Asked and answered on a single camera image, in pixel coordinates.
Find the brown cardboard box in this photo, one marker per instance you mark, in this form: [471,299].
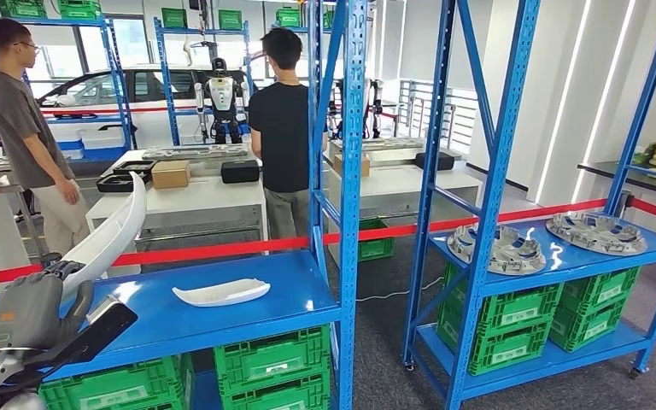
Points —
[336,167]
[171,175]

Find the dark counter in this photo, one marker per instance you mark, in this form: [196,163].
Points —
[616,172]

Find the black carry case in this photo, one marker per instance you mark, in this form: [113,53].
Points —
[240,172]
[451,162]

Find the blue steel shelf rack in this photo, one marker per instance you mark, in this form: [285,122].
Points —
[167,85]
[117,85]
[353,170]
[305,29]
[498,170]

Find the black belt stanchion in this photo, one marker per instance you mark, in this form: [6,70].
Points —
[52,259]
[627,205]

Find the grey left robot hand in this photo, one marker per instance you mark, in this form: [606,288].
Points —
[28,311]

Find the black foam tray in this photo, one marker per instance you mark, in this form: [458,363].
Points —
[133,167]
[114,184]

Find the person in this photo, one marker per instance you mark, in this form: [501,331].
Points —
[282,136]
[22,130]

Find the white car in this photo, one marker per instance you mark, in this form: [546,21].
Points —
[152,121]

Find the silver wheel cover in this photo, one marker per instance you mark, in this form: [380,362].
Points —
[523,257]
[597,235]

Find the white curved trim part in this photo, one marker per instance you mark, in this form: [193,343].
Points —
[220,293]
[113,232]

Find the black hoist bar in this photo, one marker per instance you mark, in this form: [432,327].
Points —
[203,44]

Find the white slatted railing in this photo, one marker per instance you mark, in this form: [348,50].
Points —
[452,113]

